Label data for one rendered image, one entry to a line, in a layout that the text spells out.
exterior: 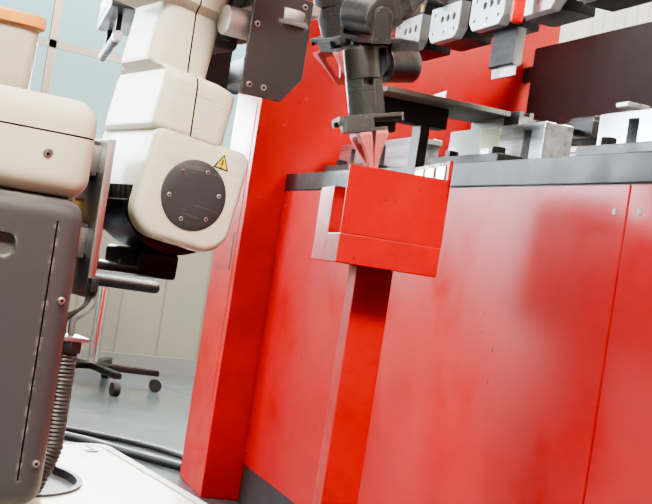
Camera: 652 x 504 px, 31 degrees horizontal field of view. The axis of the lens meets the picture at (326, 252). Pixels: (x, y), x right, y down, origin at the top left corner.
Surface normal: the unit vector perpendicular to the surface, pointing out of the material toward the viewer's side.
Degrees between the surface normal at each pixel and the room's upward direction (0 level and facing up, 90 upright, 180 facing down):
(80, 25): 90
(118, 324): 90
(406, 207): 90
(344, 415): 90
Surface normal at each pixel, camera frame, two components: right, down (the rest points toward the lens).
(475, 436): -0.93, -0.15
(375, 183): 0.20, 0.02
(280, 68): 0.52, 0.07
